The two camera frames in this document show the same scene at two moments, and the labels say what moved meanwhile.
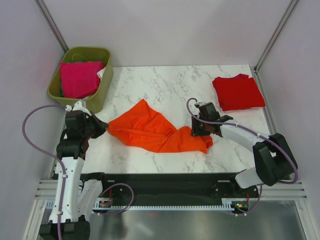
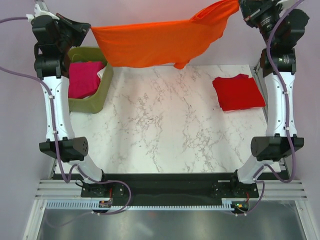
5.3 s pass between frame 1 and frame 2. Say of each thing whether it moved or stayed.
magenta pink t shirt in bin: stayed
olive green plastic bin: stayed
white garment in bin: stayed
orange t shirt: moved
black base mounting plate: stayed
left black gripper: moved
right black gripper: moved
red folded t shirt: stayed
